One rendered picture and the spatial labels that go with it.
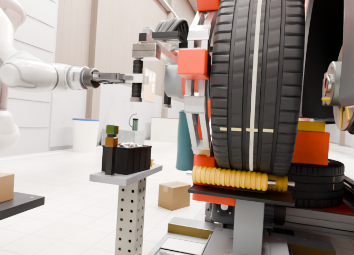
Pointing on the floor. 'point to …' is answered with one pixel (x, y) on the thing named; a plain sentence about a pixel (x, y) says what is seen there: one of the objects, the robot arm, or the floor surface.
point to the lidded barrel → (85, 135)
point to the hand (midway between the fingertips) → (137, 79)
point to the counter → (164, 129)
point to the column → (130, 218)
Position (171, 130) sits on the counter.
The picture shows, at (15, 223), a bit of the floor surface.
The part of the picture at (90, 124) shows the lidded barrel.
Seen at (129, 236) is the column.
